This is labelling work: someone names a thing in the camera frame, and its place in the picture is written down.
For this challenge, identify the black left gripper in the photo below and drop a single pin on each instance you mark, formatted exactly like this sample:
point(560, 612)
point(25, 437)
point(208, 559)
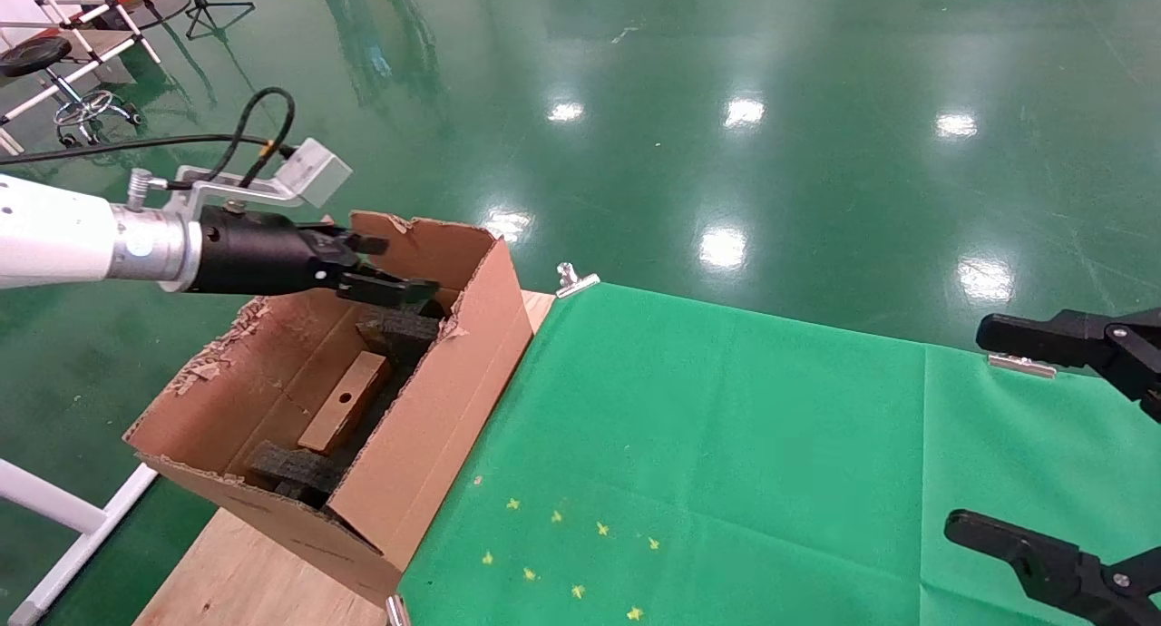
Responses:
point(263, 254)

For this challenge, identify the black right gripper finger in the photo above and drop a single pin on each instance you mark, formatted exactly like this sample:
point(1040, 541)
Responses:
point(1034, 337)
point(1043, 567)

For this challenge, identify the brown cardboard box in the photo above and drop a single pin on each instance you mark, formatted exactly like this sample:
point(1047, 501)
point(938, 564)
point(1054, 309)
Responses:
point(349, 399)

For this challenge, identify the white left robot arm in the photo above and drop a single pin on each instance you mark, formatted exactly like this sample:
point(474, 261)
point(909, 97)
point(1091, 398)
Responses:
point(54, 236)

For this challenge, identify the large open cardboard carton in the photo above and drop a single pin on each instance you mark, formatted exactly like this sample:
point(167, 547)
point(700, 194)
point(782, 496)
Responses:
point(435, 445)

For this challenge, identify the black foam block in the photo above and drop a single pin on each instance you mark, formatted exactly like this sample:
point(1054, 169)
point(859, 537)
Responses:
point(399, 331)
point(290, 467)

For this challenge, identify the green table cloth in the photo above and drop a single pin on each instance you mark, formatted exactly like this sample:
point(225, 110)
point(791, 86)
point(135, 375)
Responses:
point(771, 445)

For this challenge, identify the black tripod stand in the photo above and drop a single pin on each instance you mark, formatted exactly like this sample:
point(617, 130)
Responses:
point(218, 7)

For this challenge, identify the white pipe rack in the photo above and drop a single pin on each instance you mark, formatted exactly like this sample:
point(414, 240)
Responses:
point(109, 45)

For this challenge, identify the black round swivel stool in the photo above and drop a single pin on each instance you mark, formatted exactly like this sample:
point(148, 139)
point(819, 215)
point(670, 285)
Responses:
point(34, 54)

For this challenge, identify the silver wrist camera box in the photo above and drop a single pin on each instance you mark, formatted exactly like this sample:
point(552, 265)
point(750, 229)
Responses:
point(316, 171)

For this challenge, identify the silver camera mount bracket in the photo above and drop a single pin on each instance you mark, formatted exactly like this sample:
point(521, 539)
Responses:
point(231, 193)

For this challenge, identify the white table frame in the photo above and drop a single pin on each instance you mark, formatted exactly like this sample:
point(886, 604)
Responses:
point(54, 502)

